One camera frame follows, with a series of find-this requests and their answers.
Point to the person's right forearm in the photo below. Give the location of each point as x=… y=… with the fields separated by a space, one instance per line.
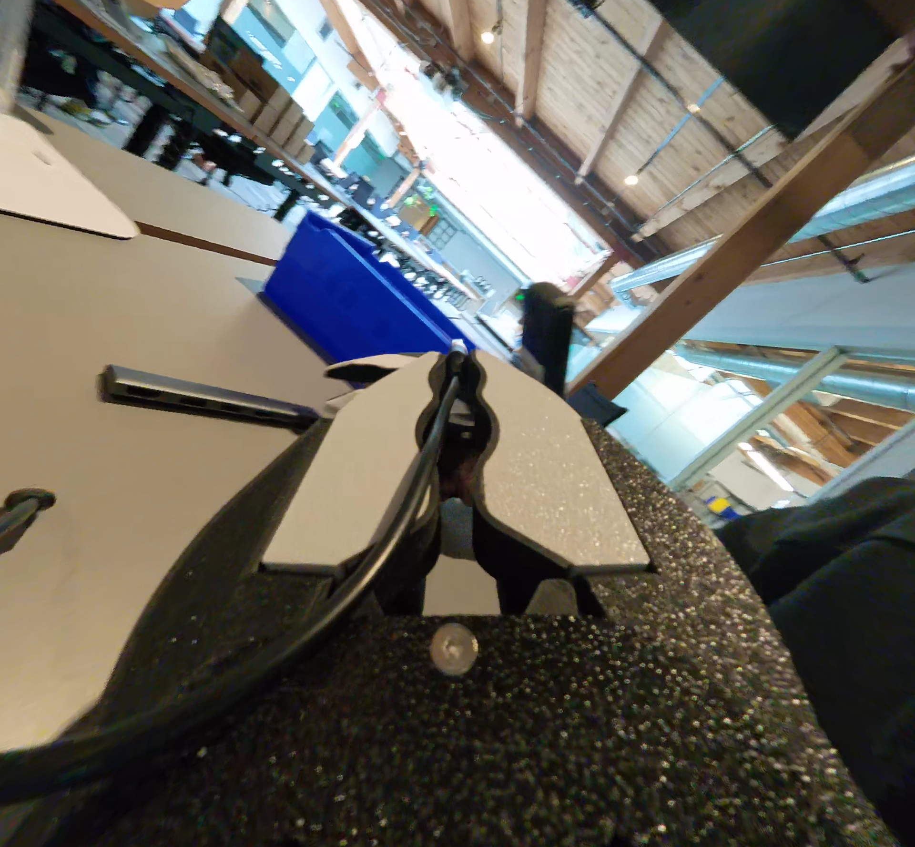
x=843 y=611

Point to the white desk mat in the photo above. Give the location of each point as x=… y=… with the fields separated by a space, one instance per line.
x=50 y=182

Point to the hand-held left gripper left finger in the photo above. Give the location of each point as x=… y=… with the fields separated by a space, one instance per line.
x=343 y=489

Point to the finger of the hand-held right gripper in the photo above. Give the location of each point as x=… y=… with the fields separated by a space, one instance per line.
x=342 y=404
x=372 y=368

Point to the row of cardboard boxes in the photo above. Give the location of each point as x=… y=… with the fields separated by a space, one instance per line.
x=271 y=110

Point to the blue plastic bin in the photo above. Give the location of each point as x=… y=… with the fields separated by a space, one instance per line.
x=336 y=296

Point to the instruction sheet on stand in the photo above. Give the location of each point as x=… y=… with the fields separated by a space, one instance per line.
x=18 y=3

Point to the wooden support post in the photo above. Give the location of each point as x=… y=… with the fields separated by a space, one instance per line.
x=715 y=275

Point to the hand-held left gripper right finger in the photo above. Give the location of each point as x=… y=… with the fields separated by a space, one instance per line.
x=557 y=482

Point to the silver air duct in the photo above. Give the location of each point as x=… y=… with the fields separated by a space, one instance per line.
x=858 y=200

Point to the black office chair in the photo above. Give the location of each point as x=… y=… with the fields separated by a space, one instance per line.
x=597 y=404

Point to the grey usb hub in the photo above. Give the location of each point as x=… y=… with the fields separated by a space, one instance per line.
x=179 y=389

